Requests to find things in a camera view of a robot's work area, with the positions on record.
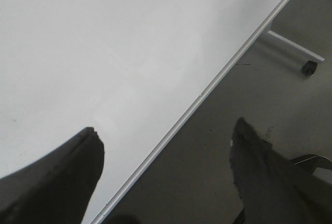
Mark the black caster wheel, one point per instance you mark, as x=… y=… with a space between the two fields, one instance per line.
x=309 y=68

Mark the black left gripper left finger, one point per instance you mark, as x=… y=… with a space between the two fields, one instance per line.
x=58 y=187

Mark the grey metal bracket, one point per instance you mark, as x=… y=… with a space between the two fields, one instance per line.
x=311 y=165

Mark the grey whiteboard stand leg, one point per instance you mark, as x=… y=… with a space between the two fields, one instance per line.
x=283 y=41

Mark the white whiteboard with aluminium frame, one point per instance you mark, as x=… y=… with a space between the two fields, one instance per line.
x=131 y=69

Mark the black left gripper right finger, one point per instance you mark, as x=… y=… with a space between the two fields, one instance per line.
x=269 y=192

